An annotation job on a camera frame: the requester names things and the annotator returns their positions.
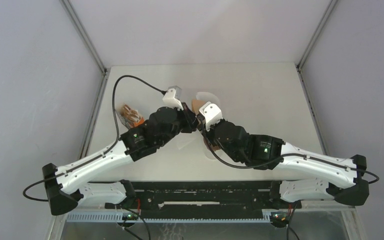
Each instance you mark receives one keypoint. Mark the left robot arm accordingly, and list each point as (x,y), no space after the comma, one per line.
(63,183)

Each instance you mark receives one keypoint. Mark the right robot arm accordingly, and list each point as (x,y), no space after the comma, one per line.
(331,178)

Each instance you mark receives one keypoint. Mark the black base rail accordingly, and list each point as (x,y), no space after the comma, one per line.
(191,202)

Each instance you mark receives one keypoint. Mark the white paper coffee filter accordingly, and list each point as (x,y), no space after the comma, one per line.
(207,97)
(184,140)

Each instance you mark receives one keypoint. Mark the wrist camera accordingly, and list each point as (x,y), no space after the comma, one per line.
(211,112)
(171,98)

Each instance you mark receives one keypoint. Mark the orange filter holder box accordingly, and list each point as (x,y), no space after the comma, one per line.
(138,123)

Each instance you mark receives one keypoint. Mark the clear glass with brown band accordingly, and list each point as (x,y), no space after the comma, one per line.
(209,155)

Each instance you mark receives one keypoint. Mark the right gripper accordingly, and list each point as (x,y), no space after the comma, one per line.
(206,133)

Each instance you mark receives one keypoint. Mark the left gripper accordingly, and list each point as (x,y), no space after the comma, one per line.
(189,118)

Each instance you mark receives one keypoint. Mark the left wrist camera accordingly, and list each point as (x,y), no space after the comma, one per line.
(171,98)

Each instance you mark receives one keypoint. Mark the brown paper coffee filter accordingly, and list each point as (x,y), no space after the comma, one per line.
(196,104)

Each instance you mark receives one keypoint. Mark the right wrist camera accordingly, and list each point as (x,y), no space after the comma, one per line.
(211,112)

